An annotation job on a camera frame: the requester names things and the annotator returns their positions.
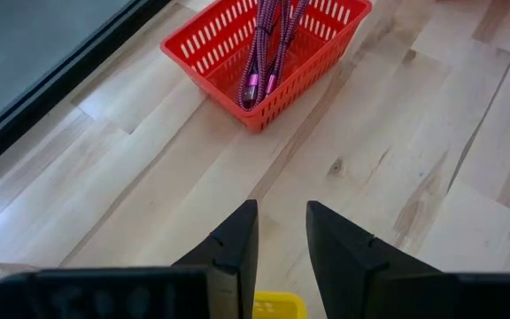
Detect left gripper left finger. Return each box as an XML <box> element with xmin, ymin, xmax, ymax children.
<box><xmin>173</xmin><ymin>198</ymin><xmax>259</xmax><ymax>319</ymax></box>

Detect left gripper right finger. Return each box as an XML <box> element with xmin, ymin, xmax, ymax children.
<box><xmin>305</xmin><ymin>200</ymin><xmax>459</xmax><ymax>319</ymax></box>

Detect purple braided USB cable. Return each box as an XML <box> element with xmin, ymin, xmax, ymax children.
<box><xmin>264</xmin><ymin>0</ymin><xmax>312</xmax><ymax>97</ymax></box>
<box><xmin>236</xmin><ymin>0</ymin><xmax>279</xmax><ymax>111</ymax></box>

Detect yellow plastic basket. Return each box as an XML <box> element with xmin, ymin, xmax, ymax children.
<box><xmin>253</xmin><ymin>291</ymin><xmax>308</xmax><ymax>319</ymax></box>

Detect red plastic basket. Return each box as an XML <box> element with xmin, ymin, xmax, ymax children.
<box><xmin>160</xmin><ymin>0</ymin><xmax>374</xmax><ymax>134</ymax></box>

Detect black aluminium table frame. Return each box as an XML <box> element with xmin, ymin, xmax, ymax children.
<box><xmin>0</xmin><ymin>0</ymin><xmax>172</xmax><ymax>178</ymax></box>

